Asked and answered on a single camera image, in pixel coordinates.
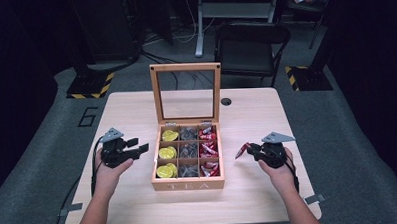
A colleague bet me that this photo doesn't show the person's right hand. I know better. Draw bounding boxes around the person's right hand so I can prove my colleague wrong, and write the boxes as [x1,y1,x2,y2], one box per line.
[257,148,296,189]

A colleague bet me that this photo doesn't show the hazard-striped stand base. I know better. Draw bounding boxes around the hazard-striped stand base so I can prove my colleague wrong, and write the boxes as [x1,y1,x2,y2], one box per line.
[65,71,116,101]
[283,63,334,93]

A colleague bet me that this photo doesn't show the group of yellow capsules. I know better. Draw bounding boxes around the group of yellow capsules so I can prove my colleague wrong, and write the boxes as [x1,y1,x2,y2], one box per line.
[153,129,182,180]

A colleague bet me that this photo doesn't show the dark cabinet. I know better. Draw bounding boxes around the dark cabinet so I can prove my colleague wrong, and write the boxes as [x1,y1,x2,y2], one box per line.
[67,0,143,65]

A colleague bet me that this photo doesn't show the hand-held gripper cable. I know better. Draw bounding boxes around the hand-held gripper cable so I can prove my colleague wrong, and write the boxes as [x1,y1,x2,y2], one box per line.
[285,151,300,194]
[49,136,107,224]

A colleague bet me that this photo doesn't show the group of red sachets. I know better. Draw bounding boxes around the group of red sachets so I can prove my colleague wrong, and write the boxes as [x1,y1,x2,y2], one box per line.
[197,125,221,178]

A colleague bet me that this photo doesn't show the right hand-held gripper cable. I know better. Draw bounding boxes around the right hand-held gripper cable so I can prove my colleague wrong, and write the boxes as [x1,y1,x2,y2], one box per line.
[285,151,300,194]

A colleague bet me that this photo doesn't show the black folding chair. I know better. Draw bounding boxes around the black folding chair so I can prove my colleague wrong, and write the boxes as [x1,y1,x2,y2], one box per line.
[212,20,294,89]

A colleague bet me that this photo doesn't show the person's left hand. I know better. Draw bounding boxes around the person's left hand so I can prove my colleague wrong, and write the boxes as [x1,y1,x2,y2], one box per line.
[93,149,136,194]

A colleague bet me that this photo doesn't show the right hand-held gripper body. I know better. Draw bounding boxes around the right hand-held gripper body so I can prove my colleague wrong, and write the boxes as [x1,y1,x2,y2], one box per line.
[258,131,297,170]

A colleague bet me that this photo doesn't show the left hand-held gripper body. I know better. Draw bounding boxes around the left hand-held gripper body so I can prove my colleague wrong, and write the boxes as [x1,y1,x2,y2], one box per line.
[98,126,136,169]

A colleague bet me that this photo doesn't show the grey table bracket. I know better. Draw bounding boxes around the grey table bracket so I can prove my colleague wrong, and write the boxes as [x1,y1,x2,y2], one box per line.
[303,193,327,205]
[58,202,85,217]

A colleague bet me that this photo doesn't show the group of dark sachets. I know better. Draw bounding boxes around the group of dark sachets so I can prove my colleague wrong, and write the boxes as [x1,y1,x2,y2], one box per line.
[177,126,201,179]

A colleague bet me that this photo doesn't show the white desk frame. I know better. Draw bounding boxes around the white desk frame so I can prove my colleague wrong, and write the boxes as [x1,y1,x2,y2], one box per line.
[193,0,283,58]

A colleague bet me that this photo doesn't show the floor cables bundle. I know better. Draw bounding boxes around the floor cables bundle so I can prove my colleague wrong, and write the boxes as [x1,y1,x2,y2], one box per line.
[138,23,200,66]

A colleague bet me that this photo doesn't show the single red tea sachet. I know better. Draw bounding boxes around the single red tea sachet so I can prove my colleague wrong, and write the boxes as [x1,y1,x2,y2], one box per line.
[234,142,252,160]

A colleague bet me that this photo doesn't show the wooden tea box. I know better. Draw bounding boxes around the wooden tea box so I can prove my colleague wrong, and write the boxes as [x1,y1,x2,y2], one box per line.
[147,61,226,193]

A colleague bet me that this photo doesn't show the left hand-held gripper cable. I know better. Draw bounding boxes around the left hand-held gripper cable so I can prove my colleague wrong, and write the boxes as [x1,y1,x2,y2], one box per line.
[49,136,107,224]

